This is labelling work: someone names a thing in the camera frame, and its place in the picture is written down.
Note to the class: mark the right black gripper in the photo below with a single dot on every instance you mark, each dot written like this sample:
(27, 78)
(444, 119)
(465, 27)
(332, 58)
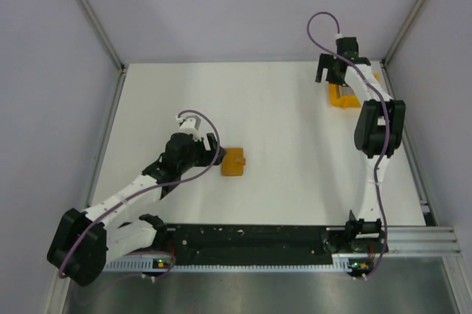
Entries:
(327, 62)

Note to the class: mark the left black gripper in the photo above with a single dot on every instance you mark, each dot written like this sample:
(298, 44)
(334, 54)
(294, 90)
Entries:
(206, 155)

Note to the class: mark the orange leather card holder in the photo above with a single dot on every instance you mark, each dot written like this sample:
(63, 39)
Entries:
(233, 162)

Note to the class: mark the yellow plastic bin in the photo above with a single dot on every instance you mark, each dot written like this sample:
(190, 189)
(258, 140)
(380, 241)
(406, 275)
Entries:
(343, 98)

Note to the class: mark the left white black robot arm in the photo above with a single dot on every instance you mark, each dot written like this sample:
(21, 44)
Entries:
(86, 241)

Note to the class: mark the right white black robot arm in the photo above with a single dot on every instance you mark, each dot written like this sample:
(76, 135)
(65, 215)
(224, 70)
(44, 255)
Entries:
(378, 132)

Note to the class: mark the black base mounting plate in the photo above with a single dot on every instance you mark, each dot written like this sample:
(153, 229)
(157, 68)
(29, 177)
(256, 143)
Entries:
(209, 244)

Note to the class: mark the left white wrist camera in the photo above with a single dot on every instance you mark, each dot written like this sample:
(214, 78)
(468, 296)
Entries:
(189, 125)

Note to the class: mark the right aluminium frame post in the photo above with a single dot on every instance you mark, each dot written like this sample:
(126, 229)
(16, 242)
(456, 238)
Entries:
(403, 32)

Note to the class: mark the aluminium frame post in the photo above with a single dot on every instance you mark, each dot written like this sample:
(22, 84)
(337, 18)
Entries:
(100, 33)
(403, 32)

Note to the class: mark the white slotted cable duct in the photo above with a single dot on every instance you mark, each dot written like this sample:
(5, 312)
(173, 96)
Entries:
(148, 264)

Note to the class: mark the aluminium front rail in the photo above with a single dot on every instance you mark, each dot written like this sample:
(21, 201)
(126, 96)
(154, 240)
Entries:
(422, 241)

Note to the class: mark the left aluminium frame post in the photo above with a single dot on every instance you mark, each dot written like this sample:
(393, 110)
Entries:
(100, 33)

